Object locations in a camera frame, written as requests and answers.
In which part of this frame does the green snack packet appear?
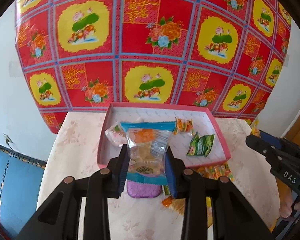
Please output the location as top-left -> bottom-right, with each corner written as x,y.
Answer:
186,132 -> 215,158

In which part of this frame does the purple jelly cup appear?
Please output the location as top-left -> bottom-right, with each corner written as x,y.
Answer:
127,180 -> 161,198

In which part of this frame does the small orange yellow candy packet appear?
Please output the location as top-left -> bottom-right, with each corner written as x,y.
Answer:
173,117 -> 194,135

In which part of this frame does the pink white drink pouch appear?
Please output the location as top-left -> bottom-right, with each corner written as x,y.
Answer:
105,124 -> 127,147

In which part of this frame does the clear blue-edged snack bag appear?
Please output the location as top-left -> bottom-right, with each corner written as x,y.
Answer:
120,121 -> 175,185

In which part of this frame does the orange cartoon snack packet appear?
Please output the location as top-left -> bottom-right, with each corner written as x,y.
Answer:
161,185 -> 185,215

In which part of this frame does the person's right hand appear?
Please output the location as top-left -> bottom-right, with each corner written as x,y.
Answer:
280,188 -> 300,218

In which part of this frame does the orange snack packets pile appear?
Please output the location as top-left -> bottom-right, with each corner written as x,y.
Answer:
196,162 -> 234,181

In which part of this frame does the blue floor mat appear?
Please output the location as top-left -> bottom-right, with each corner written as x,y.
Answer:
0,149 -> 44,239

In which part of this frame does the pink shallow box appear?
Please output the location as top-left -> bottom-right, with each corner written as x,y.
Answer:
97,102 -> 231,168

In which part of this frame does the red floral wall cloth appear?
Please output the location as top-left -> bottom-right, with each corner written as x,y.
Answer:
15,0 -> 292,133

